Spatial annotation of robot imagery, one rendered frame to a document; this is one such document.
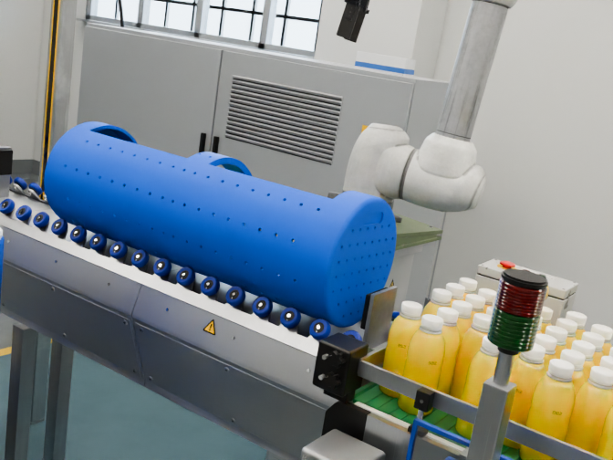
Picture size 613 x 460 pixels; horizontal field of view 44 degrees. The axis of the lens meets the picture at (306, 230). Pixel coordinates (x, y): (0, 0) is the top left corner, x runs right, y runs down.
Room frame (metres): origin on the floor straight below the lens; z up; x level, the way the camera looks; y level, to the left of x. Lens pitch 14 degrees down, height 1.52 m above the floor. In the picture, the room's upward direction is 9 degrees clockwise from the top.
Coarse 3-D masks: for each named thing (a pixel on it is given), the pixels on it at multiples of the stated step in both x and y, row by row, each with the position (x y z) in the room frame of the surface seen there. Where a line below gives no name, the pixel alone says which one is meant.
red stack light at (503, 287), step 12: (504, 288) 0.99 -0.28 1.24; (516, 288) 0.98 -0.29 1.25; (528, 288) 0.98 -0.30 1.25; (504, 300) 0.99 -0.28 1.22; (516, 300) 0.98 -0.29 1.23; (528, 300) 0.98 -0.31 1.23; (540, 300) 0.98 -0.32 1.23; (516, 312) 0.98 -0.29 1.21; (528, 312) 0.97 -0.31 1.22; (540, 312) 0.99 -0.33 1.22
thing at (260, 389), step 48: (48, 288) 1.88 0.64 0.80; (96, 288) 1.78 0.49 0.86; (144, 288) 1.71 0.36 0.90; (192, 288) 1.69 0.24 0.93; (48, 336) 1.96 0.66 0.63; (96, 336) 1.82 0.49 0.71; (144, 336) 1.70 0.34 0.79; (192, 336) 1.60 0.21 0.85; (240, 336) 1.55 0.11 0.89; (144, 384) 1.76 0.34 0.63; (192, 384) 1.64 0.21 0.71; (240, 384) 1.54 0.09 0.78; (288, 384) 1.45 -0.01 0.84; (240, 432) 1.59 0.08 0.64; (288, 432) 1.49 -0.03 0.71
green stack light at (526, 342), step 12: (504, 312) 0.99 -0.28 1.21; (492, 324) 1.00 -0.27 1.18; (504, 324) 0.98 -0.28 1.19; (516, 324) 0.97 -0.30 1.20; (528, 324) 0.98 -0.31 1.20; (492, 336) 0.99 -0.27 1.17; (504, 336) 0.98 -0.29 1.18; (516, 336) 0.97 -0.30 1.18; (528, 336) 0.98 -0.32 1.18; (504, 348) 0.98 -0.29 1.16; (516, 348) 0.97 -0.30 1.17; (528, 348) 0.98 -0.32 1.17
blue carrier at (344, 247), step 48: (96, 144) 1.86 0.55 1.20; (48, 192) 1.88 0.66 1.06; (96, 192) 1.78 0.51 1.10; (144, 192) 1.71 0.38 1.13; (192, 192) 1.65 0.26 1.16; (240, 192) 1.60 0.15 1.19; (288, 192) 1.57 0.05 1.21; (144, 240) 1.72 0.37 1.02; (192, 240) 1.62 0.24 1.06; (240, 240) 1.54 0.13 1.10; (288, 240) 1.48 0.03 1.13; (336, 240) 1.44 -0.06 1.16; (384, 240) 1.60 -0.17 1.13; (288, 288) 1.48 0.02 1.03; (336, 288) 1.46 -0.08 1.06
